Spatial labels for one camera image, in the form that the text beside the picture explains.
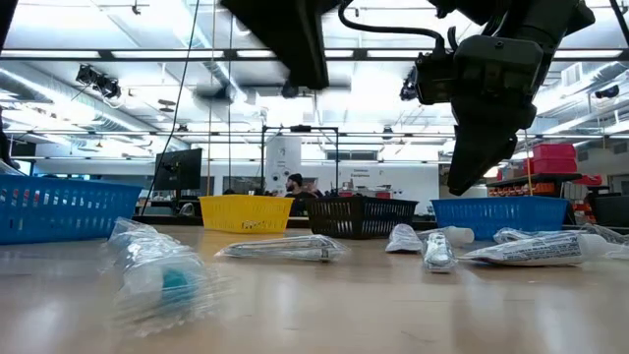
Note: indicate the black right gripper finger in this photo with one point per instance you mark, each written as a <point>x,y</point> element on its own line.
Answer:
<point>472,157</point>

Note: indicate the white blue toothpaste tube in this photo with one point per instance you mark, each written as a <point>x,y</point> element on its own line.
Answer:
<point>459,236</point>
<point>403,240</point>
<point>531,251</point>

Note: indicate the small white toothpaste tube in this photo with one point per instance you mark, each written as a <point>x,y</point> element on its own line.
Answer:
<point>439,253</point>

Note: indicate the small grey toothpaste tube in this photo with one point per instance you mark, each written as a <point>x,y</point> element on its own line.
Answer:
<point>285,248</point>

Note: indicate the blue toothbrush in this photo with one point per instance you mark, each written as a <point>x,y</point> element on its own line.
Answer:
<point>162,275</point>

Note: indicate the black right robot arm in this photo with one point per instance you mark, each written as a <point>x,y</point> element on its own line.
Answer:
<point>540,15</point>

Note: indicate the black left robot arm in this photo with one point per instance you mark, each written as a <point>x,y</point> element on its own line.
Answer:
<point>290,34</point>

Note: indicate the blue plastic basket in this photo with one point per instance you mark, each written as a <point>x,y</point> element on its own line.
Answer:
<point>59,211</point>
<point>496,214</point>

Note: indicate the black shelf with orange bins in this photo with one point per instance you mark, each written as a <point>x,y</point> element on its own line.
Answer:
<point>535,179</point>

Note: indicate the red storage bin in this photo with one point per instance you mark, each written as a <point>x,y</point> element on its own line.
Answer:
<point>550,166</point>
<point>555,151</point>

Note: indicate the small white wrapped tube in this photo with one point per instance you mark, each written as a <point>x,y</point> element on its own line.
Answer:
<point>516,234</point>

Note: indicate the black plastic basket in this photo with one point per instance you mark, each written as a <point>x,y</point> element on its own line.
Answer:
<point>359,216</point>

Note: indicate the black storage bin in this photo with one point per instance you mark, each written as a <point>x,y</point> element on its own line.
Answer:
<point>609,211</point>

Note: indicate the person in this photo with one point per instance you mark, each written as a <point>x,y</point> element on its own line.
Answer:
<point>295,184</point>

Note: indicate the yellow plastic basket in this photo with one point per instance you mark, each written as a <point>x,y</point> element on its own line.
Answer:
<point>245,211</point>

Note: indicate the black computer monitor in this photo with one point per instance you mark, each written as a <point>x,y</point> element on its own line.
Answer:
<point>179,169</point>

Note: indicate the grey overhead beam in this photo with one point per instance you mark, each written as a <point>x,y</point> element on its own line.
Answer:
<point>147,54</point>

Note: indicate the black ceiling spotlight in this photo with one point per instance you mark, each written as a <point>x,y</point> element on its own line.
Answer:
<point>98,81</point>

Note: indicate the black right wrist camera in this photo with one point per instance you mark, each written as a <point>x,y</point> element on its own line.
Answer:
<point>432,78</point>

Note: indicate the black frame strut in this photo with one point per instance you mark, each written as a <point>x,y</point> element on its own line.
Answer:
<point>6,19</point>
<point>621,12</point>

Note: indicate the black metal stand frame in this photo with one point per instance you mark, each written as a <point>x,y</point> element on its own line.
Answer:
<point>300,129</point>

